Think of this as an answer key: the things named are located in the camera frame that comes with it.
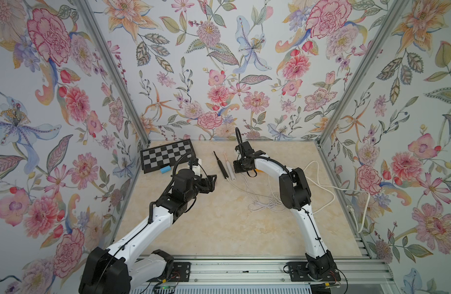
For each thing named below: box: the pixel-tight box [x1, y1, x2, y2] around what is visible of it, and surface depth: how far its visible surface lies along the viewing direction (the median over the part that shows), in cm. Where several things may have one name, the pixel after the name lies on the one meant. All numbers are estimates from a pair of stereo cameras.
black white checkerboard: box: [140, 138, 197, 174], surface depth 112 cm
